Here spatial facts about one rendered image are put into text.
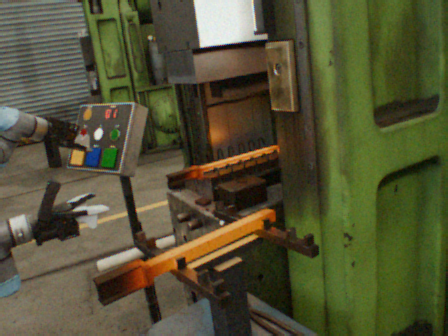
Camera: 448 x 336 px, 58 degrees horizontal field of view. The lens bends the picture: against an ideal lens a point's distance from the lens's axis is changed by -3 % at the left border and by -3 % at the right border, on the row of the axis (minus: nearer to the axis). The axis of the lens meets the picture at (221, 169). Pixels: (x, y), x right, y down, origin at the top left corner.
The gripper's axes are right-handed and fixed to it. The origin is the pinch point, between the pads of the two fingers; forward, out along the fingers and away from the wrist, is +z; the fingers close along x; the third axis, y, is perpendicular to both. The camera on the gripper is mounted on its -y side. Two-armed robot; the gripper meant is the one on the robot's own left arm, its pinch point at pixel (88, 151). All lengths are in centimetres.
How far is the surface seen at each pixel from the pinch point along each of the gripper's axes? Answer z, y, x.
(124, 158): 11.3, 0.5, -6.9
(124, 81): 271, 158, 322
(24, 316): 54, -91, 102
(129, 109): 10.4, 19.6, -5.0
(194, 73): -11, 22, -53
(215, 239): -27, -21, -80
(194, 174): 5.7, -4.2, -46.3
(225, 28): -11, 34, -61
